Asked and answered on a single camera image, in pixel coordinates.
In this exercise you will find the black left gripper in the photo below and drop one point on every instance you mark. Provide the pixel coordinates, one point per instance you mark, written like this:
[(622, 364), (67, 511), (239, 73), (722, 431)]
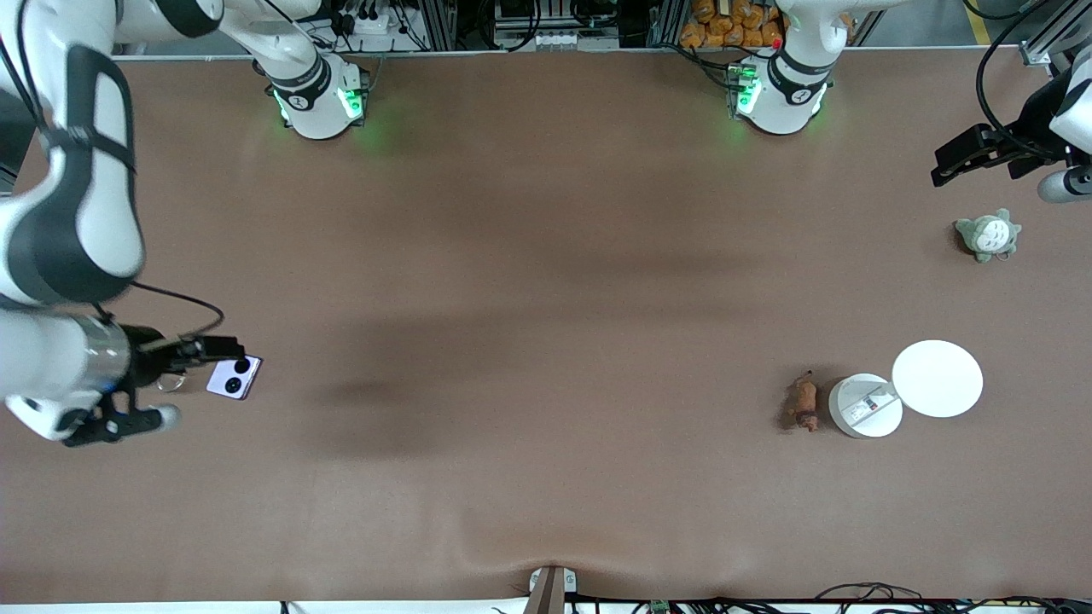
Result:
[(1033, 122)]

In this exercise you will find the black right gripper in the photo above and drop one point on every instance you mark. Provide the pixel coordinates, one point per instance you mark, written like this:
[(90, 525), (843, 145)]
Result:
[(145, 355)]

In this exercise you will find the lavender flip phone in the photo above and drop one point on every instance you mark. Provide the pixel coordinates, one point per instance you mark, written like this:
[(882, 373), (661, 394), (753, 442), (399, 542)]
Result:
[(235, 379)]

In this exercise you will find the brown lion statue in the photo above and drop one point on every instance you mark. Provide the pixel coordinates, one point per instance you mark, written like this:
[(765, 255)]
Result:
[(804, 401)]

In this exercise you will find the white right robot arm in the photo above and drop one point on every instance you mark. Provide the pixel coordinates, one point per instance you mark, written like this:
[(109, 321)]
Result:
[(77, 213)]

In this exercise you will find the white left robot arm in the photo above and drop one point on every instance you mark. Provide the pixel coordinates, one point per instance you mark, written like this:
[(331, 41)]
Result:
[(789, 94)]

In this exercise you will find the clear plastic lidded cup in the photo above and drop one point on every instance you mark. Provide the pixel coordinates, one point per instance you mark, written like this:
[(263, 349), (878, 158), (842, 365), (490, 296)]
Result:
[(171, 385)]

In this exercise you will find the grey totoro plush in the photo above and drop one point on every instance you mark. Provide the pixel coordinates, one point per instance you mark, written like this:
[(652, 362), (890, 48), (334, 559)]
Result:
[(990, 237)]

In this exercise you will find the white round disc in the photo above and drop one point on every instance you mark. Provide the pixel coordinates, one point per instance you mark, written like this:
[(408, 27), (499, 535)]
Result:
[(938, 379)]

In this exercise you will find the orange plush toy pile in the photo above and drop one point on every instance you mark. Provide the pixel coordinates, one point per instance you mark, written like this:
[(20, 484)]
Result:
[(725, 26)]

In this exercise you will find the white cylindrical device with label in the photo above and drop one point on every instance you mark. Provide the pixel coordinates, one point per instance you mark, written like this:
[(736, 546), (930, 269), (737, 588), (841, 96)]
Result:
[(853, 418)]

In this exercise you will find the white power strip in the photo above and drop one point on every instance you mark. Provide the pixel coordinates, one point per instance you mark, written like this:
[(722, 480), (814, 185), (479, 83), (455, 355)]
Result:
[(367, 21)]

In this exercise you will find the aluminium corner frame profile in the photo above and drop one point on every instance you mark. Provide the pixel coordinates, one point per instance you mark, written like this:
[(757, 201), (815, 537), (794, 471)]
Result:
[(1036, 53)]

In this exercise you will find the aluminium equipment rack frame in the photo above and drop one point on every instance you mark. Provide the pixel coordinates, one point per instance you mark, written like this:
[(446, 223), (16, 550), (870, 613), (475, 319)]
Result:
[(439, 21)]

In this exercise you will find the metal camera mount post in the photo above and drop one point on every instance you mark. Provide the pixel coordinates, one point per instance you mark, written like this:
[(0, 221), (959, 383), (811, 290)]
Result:
[(550, 593)]

